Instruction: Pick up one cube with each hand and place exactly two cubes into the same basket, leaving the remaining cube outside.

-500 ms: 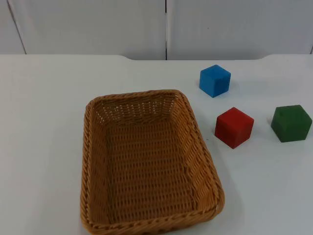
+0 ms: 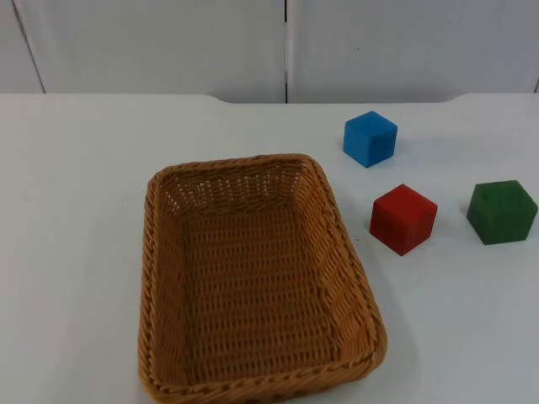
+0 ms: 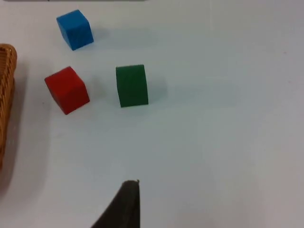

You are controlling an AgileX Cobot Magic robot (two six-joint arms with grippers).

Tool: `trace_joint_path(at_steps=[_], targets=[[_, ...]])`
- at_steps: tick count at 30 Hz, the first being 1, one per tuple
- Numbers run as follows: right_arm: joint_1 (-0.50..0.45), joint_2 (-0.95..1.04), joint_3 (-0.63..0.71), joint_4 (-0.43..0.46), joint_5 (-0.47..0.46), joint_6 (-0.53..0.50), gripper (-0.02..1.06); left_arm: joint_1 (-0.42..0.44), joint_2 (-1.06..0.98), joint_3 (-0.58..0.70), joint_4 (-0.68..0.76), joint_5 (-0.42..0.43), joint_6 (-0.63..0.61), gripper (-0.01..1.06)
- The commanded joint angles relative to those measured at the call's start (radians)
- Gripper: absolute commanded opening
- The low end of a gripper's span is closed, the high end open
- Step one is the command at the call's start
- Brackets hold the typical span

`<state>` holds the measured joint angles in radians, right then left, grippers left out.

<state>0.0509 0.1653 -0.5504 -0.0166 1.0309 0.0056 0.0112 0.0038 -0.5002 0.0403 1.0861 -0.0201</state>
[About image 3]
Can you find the green cube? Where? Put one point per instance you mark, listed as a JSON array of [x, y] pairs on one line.
[[131, 86]]

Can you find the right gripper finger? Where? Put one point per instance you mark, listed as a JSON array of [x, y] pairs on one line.
[[126, 209]]

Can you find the red cube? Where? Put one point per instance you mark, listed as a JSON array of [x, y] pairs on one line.
[[67, 91]]

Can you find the blue cube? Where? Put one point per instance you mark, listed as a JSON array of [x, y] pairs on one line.
[[75, 29]]

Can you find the pale brown wicker basket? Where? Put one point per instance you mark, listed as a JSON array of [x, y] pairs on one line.
[[6, 95]]

